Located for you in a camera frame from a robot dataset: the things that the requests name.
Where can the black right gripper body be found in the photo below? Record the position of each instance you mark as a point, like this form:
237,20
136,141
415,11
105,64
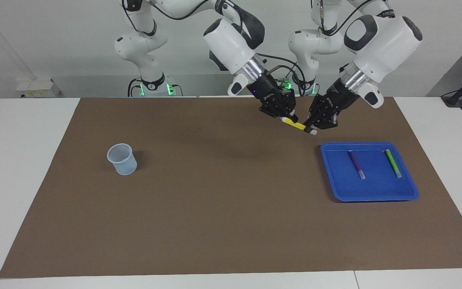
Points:
273,96

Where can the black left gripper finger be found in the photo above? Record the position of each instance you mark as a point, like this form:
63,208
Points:
309,121
327,122

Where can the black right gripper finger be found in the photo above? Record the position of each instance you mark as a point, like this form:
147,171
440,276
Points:
280,114
292,114

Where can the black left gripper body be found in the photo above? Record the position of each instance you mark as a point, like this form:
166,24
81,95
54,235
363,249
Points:
333,100

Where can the yellow marker pen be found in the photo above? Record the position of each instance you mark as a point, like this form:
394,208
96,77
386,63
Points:
297,125

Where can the purple marker pen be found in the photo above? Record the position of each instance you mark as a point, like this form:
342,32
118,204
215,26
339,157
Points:
355,161

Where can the green marker pen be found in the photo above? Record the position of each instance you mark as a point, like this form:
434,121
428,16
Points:
392,162

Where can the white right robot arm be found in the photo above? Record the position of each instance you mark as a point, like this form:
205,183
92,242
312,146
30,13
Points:
231,44

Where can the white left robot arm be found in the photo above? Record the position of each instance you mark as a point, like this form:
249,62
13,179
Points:
383,44

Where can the green lit base connector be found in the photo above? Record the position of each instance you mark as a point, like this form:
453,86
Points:
285,84
171,87

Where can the blue plastic tray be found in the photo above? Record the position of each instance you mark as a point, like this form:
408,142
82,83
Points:
375,186

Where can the brown table mat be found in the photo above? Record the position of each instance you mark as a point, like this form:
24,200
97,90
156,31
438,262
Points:
231,220

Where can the translucent plastic cup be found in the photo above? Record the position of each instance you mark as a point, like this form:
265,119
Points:
126,166

